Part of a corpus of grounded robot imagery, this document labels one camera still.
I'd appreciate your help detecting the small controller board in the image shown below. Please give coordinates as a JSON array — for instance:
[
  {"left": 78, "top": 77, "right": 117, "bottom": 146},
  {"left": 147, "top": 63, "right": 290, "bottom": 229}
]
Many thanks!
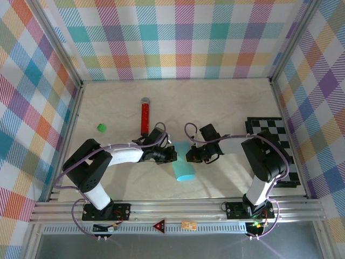
[
  {"left": 93, "top": 221, "right": 120, "bottom": 233},
  {"left": 245, "top": 220, "right": 268, "bottom": 230}
]

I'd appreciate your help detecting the black folding chessboard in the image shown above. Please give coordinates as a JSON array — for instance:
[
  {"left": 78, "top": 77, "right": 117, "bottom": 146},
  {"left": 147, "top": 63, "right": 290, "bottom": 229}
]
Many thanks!
[{"left": 244, "top": 117, "right": 301, "bottom": 189}]

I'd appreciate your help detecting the grey metal panel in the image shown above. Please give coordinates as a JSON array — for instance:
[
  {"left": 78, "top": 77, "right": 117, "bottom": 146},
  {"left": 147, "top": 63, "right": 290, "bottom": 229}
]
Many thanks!
[{"left": 34, "top": 233, "right": 324, "bottom": 259}]

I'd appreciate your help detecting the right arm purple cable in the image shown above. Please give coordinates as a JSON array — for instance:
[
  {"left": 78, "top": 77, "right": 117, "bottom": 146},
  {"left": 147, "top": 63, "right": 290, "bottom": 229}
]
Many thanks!
[{"left": 184, "top": 122, "right": 291, "bottom": 240}]

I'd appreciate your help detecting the light blue paper sheet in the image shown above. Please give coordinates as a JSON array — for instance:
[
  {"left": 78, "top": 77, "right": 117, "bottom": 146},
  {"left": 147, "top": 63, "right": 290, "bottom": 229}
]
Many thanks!
[{"left": 171, "top": 140, "right": 195, "bottom": 182}]

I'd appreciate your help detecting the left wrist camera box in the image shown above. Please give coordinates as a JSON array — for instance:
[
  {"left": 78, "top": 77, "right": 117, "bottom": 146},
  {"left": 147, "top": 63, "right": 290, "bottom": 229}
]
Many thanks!
[{"left": 147, "top": 128, "right": 168, "bottom": 148}]

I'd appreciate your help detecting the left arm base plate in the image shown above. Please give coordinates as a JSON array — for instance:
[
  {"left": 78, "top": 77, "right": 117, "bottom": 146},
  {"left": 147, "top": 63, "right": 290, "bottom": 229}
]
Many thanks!
[{"left": 81, "top": 202, "right": 132, "bottom": 222}]

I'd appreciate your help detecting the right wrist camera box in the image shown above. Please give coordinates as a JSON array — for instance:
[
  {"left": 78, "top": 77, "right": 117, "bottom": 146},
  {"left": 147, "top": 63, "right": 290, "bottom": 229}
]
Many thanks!
[{"left": 199, "top": 124, "right": 221, "bottom": 144}]

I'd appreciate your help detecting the red glitter tube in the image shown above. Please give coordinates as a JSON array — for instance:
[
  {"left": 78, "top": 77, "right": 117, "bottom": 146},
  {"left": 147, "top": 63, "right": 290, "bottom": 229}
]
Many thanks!
[{"left": 140, "top": 97, "right": 151, "bottom": 136}]

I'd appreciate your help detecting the red warning triangle sticker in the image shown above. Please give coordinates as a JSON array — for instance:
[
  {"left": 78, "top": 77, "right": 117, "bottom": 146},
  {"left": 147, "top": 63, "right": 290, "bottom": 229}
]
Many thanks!
[{"left": 152, "top": 219, "right": 167, "bottom": 234}]

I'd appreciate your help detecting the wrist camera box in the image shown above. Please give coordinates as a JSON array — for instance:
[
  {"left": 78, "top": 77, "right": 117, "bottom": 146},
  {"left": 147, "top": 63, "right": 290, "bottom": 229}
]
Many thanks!
[
  {"left": 199, "top": 124, "right": 221, "bottom": 144},
  {"left": 147, "top": 128, "right": 168, "bottom": 148}
]

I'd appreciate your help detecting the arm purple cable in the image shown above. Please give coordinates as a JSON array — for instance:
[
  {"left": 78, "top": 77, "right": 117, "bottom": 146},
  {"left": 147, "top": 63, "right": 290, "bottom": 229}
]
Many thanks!
[
  {"left": 184, "top": 122, "right": 291, "bottom": 240},
  {"left": 52, "top": 121, "right": 170, "bottom": 240}
]

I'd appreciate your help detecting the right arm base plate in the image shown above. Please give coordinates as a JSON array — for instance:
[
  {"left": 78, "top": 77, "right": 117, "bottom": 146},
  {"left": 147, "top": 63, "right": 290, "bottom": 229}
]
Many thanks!
[{"left": 224, "top": 201, "right": 275, "bottom": 220}]

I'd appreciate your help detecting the aluminium frame post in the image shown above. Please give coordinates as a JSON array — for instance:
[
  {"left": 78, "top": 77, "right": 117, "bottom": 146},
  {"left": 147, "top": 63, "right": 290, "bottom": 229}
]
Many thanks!
[
  {"left": 268, "top": 0, "right": 323, "bottom": 83},
  {"left": 25, "top": 0, "right": 84, "bottom": 87}
]

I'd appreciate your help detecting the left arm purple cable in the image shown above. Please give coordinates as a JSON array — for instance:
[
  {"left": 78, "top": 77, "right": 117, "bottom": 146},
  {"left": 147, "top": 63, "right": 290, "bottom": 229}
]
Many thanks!
[{"left": 52, "top": 121, "right": 170, "bottom": 240}]

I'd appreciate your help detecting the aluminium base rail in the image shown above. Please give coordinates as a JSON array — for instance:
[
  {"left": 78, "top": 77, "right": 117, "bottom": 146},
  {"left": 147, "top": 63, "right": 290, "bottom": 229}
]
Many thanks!
[{"left": 29, "top": 198, "right": 326, "bottom": 224}]

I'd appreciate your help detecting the slotted grey cable duct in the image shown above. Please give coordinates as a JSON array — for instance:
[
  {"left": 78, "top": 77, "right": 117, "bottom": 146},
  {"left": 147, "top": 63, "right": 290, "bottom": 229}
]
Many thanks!
[{"left": 43, "top": 223, "right": 247, "bottom": 235}]

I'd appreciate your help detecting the aluminium side rail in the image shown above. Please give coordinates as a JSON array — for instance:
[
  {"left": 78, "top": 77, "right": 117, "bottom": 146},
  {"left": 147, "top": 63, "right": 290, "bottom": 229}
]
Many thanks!
[
  {"left": 269, "top": 78, "right": 311, "bottom": 199},
  {"left": 45, "top": 82, "right": 86, "bottom": 202}
]

